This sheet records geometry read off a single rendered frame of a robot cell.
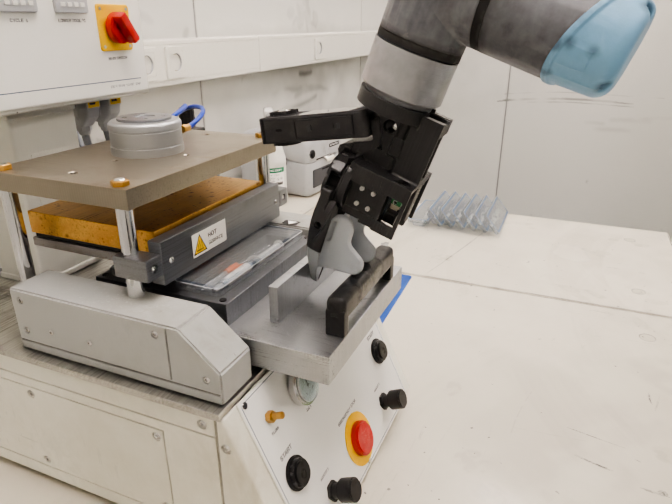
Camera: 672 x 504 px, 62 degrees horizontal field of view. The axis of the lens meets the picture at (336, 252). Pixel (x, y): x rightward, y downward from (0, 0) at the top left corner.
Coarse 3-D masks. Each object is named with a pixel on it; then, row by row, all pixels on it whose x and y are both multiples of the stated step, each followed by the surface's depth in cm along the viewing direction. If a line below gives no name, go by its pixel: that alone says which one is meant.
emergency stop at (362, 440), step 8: (360, 424) 66; (368, 424) 67; (352, 432) 65; (360, 432) 65; (368, 432) 66; (352, 440) 64; (360, 440) 65; (368, 440) 66; (360, 448) 64; (368, 448) 66
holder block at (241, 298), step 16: (304, 240) 69; (288, 256) 65; (304, 256) 69; (256, 272) 61; (272, 272) 61; (160, 288) 57; (176, 288) 57; (240, 288) 57; (256, 288) 59; (208, 304) 55; (224, 304) 54; (240, 304) 56; (224, 320) 54
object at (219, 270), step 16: (240, 240) 67; (256, 240) 67; (272, 240) 67; (224, 256) 62; (240, 256) 62; (256, 256) 62; (192, 272) 58; (208, 272) 58; (224, 272) 58; (240, 272) 58
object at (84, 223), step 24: (192, 192) 66; (216, 192) 66; (240, 192) 67; (48, 216) 59; (72, 216) 58; (96, 216) 58; (144, 216) 58; (168, 216) 58; (192, 216) 59; (48, 240) 60; (72, 240) 59; (96, 240) 57; (144, 240) 55
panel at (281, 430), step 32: (256, 384) 54; (320, 384) 62; (352, 384) 68; (384, 384) 75; (256, 416) 52; (288, 416) 56; (320, 416) 61; (352, 416) 66; (384, 416) 73; (288, 448) 55; (320, 448) 59; (352, 448) 64; (288, 480) 54; (320, 480) 58
